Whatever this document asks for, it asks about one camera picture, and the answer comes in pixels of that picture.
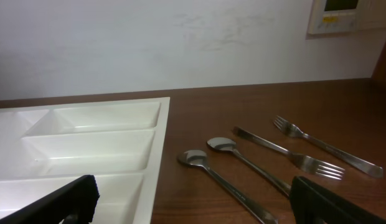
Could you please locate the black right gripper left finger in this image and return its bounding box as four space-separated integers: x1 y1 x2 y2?
0 175 100 224

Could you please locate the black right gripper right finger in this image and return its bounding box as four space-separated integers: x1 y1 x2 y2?
289 176 386 224

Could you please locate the steel fork tines down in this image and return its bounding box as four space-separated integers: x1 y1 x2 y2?
233 126 345 180

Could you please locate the steel fork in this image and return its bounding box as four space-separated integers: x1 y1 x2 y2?
273 116 384 179

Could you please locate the steel spoon tray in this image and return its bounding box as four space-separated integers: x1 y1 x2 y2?
177 149 278 224

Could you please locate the white plastic cutlery tray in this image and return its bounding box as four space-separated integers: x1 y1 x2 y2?
0 97 170 224

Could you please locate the white wall control panel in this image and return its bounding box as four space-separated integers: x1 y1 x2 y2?
307 0 360 35

